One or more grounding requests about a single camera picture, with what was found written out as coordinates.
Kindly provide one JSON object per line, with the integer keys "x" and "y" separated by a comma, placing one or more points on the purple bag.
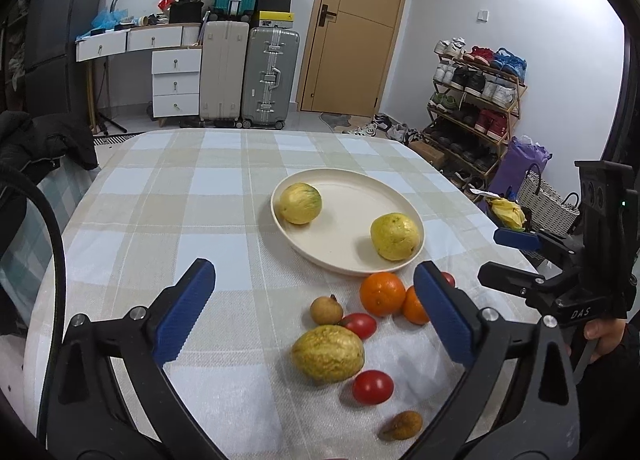
{"x": 520, "y": 162}

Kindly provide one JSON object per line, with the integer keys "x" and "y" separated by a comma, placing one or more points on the woven basket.
{"x": 547, "y": 205}

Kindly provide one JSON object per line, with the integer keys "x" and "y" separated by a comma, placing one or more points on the white desk with drawers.
{"x": 150, "y": 39}

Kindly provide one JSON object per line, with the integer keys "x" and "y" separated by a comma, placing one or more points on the black jacket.
{"x": 45, "y": 139}

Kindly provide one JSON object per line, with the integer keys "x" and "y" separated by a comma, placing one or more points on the wrinkled yellow passion fruit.
{"x": 327, "y": 353}

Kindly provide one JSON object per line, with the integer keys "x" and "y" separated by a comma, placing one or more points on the floor mat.
{"x": 340, "y": 119}

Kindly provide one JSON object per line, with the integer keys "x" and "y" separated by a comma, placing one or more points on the cream round plate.
{"x": 350, "y": 205}

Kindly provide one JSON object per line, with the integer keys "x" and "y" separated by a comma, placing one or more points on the yellow green passion fruit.
{"x": 300, "y": 203}

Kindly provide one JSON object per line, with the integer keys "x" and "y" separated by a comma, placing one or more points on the rows of assorted shoes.
{"x": 480, "y": 84}

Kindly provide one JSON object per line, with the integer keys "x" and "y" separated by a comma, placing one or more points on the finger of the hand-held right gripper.
{"x": 517, "y": 239}
{"x": 510, "y": 280}

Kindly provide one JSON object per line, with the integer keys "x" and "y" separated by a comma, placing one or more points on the wooden door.
{"x": 357, "y": 39}

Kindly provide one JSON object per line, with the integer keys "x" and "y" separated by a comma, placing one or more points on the brown longan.
{"x": 400, "y": 426}
{"x": 326, "y": 310}

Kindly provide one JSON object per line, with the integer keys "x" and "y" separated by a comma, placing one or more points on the pile of loose sneakers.
{"x": 362, "y": 128}

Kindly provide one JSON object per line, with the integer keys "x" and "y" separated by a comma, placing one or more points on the blue plastic bag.
{"x": 106, "y": 19}

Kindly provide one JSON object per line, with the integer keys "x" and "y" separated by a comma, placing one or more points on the beige plaid tablecloth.
{"x": 200, "y": 220}

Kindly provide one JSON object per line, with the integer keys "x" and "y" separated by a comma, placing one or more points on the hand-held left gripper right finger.
{"x": 445, "y": 312}

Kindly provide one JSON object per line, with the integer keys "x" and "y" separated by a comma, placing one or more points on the black shoe box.
{"x": 273, "y": 4}

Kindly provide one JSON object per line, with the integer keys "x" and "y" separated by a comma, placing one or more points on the wooden shoe rack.
{"x": 517, "y": 107}

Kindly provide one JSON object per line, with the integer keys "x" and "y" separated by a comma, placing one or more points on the black tripod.
{"x": 107, "y": 122}

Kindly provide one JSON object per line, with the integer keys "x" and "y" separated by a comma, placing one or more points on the grey suitcase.
{"x": 270, "y": 77}

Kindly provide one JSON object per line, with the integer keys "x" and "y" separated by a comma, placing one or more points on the red item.
{"x": 165, "y": 3}

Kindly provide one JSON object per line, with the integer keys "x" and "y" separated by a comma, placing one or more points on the person's right hand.
{"x": 607, "y": 335}

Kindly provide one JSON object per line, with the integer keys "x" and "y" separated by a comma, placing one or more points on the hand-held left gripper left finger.
{"x": 185, "y": 312}

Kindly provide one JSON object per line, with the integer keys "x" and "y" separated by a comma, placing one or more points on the person's right forearm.
{"x": 617, "y": 390}

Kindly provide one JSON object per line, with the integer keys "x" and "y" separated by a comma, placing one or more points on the brown cardboard box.
{"x": 427, "y": 152}

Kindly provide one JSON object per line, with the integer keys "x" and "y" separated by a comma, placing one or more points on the yellow bag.
{"x": 507, "y": 212}

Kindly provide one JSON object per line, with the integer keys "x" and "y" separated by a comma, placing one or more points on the beige suitcase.
{"x": 224, "y": 69}

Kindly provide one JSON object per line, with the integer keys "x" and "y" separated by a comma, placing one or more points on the orange mandarin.
{"x": 382, "y": 293}
{"x": 414, "y": 308}

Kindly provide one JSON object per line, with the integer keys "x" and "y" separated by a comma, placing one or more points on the red cherry tomato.
{"x": 449, "y": 280}
{"x": 372, "y": 386}
{"x": 361, "y": 325}

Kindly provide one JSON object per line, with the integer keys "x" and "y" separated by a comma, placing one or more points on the yellow white shoe box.
{"x": 272, "y": 19}

